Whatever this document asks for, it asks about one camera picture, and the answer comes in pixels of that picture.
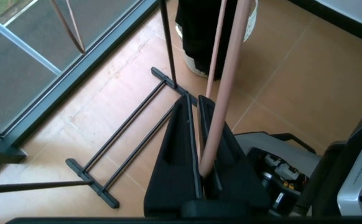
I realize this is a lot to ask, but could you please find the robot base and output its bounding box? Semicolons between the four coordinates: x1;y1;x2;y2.
233;95;362;218

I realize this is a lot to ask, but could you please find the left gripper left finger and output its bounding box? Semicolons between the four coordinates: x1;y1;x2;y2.
143;93;203;218

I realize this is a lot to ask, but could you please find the black clothes rack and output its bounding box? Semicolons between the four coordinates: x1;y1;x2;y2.
0;0;199;210

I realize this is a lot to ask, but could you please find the black garment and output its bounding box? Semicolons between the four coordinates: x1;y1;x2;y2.
174;0;241;81

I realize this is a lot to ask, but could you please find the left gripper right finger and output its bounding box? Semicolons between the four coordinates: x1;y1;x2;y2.
198;95;272;218

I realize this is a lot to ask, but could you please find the white laundry basket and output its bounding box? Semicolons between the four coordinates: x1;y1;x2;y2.
175;0;259;78

